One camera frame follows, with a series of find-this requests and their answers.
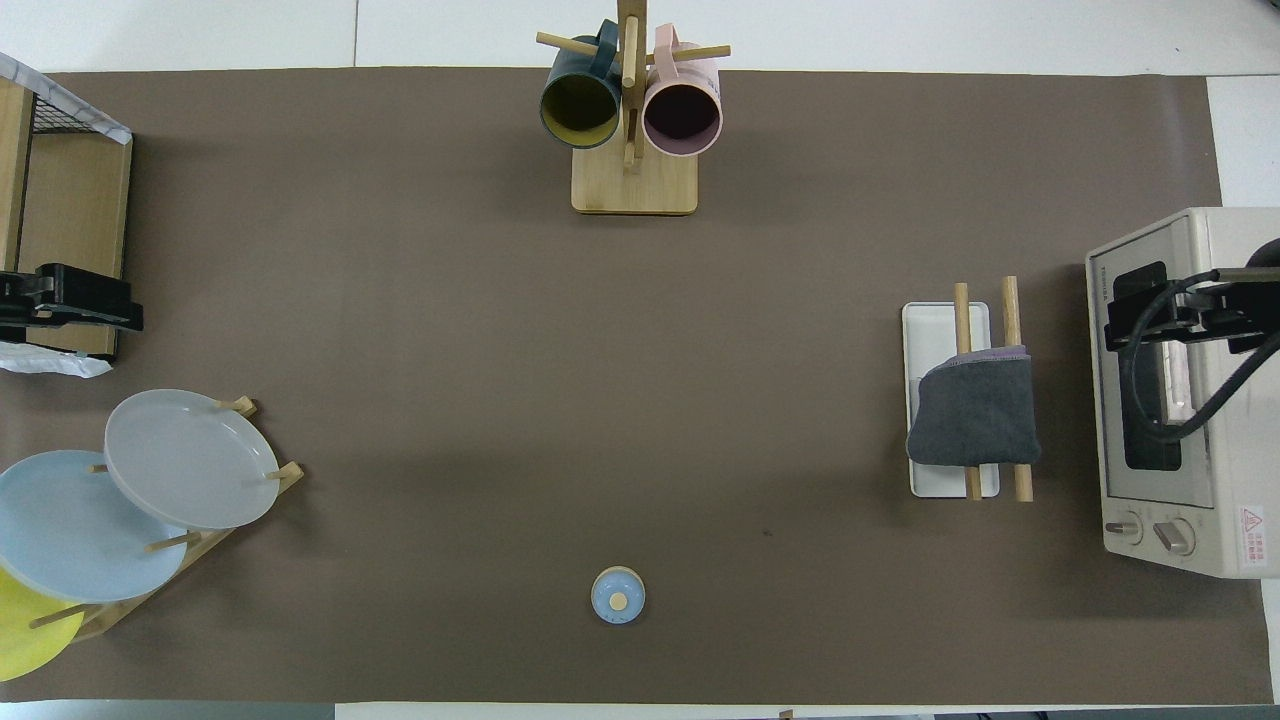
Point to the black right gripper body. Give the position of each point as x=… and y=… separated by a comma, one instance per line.
x=1255, y=320

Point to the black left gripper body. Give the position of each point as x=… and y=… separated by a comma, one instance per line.
x=20, y=300

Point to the purple and grey towel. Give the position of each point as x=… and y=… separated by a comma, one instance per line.
x=975, y=415

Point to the wooden plate rack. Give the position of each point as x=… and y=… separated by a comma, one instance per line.
x=200, y=545

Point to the white towel rack wooden rods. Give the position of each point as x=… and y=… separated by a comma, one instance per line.
x=935, y=330

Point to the white crumpled plastic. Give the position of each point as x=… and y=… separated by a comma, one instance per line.
x=50, y=360

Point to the wooden shelf unit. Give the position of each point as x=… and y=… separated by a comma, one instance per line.
x=75, y=200

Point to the beige toaster oven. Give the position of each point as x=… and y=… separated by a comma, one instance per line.
x=1210, y=490

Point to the grey plate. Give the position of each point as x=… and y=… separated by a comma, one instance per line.
x=185, y=460

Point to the marble patterned sheet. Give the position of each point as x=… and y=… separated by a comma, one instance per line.
x=80, y=105

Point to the light blue plate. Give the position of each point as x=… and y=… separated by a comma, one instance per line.
x=70, y=540

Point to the yellow plate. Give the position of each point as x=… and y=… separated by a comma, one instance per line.
x=25, y=625

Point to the brown table mat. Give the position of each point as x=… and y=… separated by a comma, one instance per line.
x=500, y=400

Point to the dark teal mug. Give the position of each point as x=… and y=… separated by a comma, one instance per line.
x=575, y=70

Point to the pink mug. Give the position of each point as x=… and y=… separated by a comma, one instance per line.
x=690, y=70

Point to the wooden mug tree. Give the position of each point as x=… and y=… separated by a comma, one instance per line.
x=635, y=185

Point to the blue call bell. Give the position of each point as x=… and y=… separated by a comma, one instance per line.
x=618, y=595

